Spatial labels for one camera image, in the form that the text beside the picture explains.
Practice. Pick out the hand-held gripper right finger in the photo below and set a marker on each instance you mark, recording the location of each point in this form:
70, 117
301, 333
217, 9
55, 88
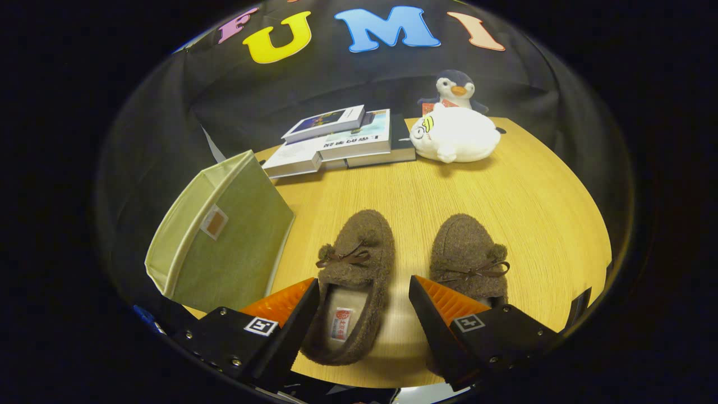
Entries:
435, 336

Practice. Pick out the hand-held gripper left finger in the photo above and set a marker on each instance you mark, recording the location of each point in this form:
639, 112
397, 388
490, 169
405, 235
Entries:
291, 336

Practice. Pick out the brown fuzzy shoe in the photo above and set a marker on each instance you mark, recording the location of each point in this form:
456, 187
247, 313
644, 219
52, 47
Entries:
359, 235
465, 241

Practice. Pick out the green fabric storage box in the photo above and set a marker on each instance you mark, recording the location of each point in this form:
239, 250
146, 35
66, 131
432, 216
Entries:
235, 247

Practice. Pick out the plain white book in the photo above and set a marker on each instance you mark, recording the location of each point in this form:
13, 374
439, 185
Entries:
291, 157

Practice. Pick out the black cover book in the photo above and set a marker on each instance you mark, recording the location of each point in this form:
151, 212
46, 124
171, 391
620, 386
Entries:
403, 140

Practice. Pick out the white round plush toy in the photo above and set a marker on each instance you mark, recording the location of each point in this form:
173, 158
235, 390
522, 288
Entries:
460, 134

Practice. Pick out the light blue cover book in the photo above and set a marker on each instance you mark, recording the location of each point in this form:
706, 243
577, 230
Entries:
359, 140

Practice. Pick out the dark blue cover book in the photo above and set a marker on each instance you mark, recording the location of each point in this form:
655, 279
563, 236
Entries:
325, 120

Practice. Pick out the grey penguin plush toy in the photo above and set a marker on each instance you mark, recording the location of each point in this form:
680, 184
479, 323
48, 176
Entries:
457, 84

